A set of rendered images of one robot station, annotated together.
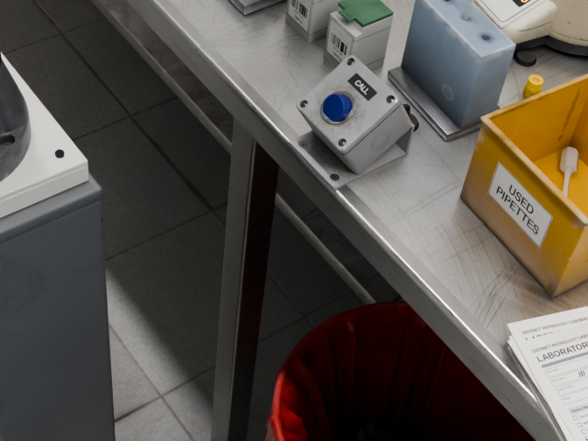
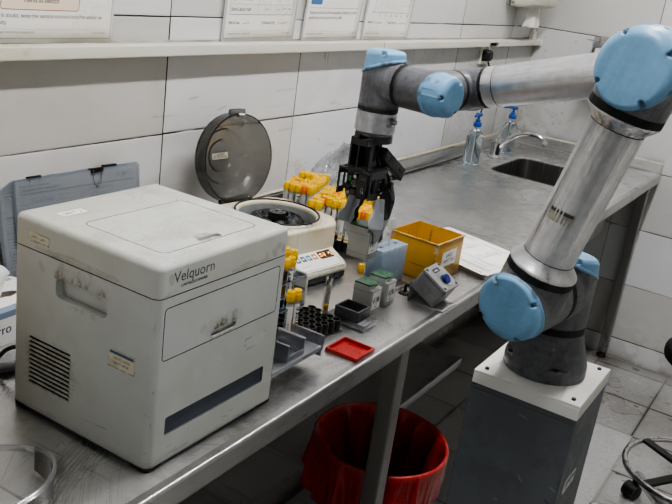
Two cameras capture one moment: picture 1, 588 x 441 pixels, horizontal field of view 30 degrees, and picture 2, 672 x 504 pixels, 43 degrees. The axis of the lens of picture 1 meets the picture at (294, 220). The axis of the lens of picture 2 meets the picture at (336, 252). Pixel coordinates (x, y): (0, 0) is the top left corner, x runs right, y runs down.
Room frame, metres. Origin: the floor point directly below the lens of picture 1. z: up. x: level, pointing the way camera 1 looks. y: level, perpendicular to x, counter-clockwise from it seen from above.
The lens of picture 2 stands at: (1.48, 1.55, 1.56)
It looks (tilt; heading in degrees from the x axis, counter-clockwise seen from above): 19 degrees down; 252
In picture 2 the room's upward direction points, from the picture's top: 8 degrees clockwise
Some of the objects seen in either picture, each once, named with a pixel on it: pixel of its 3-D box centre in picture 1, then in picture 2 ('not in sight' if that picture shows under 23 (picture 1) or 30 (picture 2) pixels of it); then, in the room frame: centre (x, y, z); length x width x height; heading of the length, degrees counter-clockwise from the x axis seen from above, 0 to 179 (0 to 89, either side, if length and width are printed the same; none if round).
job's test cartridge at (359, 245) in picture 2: not in sight; (362, 240); (0.94, 0.06, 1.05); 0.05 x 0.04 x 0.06; 133
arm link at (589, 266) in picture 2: not in sight; (560, 284); (0.65, 0.31, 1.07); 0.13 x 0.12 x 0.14; 34
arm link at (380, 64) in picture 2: not in sight; (383, 80); (0.96, 0.08, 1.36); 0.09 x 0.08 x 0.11; 124
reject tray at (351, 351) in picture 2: not in sight; (350, 349); (0.98, 0.20, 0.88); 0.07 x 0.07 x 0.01; 42
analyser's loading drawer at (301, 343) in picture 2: not in sight; (274, 353); (1.15, 0.30, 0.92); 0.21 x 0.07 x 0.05; 42
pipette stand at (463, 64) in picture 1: (454, 59); (385, 265); (0.81, -0.13, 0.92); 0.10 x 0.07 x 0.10; 37
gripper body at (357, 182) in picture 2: not in sight; (367, 165); (0.96, 0.08, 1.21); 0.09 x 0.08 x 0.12; 43
